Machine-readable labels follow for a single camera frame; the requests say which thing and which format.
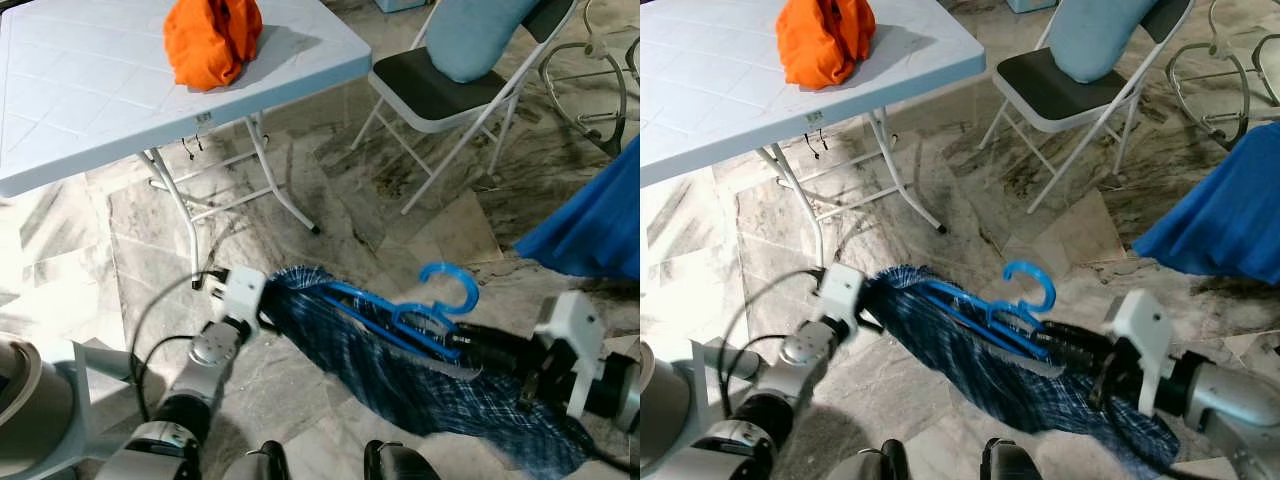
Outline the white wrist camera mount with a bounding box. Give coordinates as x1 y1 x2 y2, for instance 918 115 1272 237
208 265 269 326
815 263 866 326
532 290 608 421
1105 288 1176 401

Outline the blue plaid shirt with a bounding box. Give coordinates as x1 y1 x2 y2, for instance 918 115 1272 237
865 265 1181 473
262 265 601 479

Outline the grey robot torso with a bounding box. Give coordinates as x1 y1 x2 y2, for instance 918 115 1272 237
0 338 111 480
640 340 721 480

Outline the light blue pillow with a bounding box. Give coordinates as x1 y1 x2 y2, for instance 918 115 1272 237
425 0 549 84
1050 0 1166 84

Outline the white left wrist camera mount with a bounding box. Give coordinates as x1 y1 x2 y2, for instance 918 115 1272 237
208 265 269 326
815 263 866 326

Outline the light blue plastic table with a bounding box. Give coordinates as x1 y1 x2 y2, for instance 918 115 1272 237
640 0 988 271
0 0 373 279

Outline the robot right leg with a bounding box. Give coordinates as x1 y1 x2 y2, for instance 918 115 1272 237
980 437 1051 480
362 438 441 480

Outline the white folding chair grey seat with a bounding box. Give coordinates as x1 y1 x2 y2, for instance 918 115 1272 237
350 0 581 216
978 0 1196 214

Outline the white tubular rocker frame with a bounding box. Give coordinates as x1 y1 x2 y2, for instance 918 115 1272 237
1165 0 1280 151
538 0 641 159

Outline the blue plastic clothes hanger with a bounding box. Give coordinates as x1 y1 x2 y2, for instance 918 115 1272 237
920 260 1057 359
320 262 481 363

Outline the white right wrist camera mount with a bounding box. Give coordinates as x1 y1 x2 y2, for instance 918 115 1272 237
532 290 608 421
1105 288 1176 401

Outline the orange cloth bundle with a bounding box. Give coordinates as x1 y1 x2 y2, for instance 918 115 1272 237
163 0 264 92
775 0 878 91

